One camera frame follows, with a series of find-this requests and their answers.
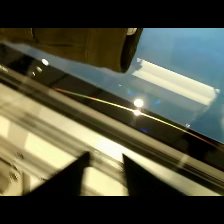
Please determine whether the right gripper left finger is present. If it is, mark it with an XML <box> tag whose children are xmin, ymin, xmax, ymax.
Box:
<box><xmin>25</xmin><ymin>151</ymin><xmax>91</xmax><ymax>197</ymax></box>

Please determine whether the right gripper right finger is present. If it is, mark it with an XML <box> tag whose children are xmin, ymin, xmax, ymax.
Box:
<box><xmin>122</xmin><ymin>153</ymin><xmax>186</xmax><ymax>197</ymax></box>

